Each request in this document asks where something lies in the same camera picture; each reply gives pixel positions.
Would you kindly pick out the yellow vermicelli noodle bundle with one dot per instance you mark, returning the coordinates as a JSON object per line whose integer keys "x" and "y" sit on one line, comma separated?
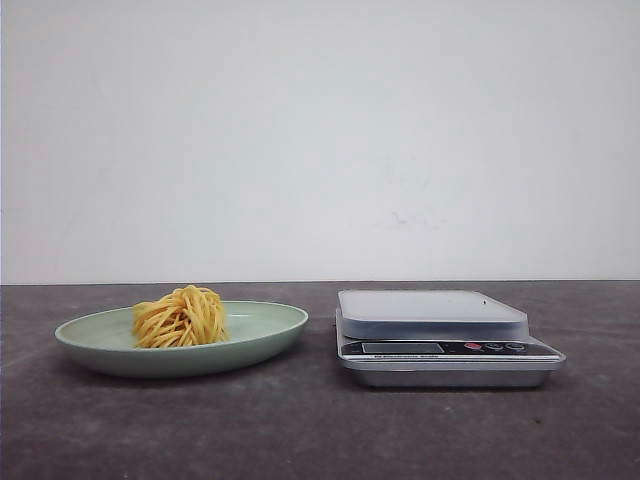
{"x": 188, "y": 316}

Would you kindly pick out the silver digital kitchen scale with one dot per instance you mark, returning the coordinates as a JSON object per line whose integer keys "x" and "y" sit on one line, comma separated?
{"x": 439, "y": 338}

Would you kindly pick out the light green round plate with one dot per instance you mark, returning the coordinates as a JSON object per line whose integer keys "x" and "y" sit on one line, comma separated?
{"x": 259, "y": 330}

